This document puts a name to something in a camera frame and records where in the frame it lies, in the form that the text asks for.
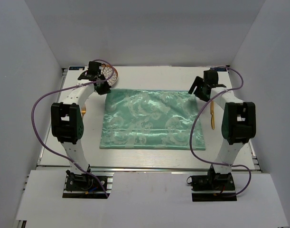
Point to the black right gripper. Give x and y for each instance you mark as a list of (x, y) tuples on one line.
[(198, 82)]

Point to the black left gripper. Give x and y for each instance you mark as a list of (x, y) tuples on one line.
[(106, 90)]

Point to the patterned orange rim plate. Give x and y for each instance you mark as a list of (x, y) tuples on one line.
[(110, 73)]

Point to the gold knife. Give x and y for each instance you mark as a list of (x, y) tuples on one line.
[(212, 115)]

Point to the gold fork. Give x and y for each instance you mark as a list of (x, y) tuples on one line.
[(83, 110)]

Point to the green satin cloth napkin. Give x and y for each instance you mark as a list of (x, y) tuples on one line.
[(150, 120)]

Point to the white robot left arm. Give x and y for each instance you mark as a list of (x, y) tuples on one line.
[(67, 120)]

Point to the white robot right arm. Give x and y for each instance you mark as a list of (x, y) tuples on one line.
[(238, 123)]

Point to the blue label sticker right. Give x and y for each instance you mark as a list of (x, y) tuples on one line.
[(219, 69)]

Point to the blue label sticker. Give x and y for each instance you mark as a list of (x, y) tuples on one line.
[(219, 69), (76, 68)]

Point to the blue label sticker left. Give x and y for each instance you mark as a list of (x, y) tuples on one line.
[(76, 68)]

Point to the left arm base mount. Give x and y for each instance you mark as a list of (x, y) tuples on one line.
[(83, 186)]

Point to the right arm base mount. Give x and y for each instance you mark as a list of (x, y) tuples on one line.
[(212, 187)]

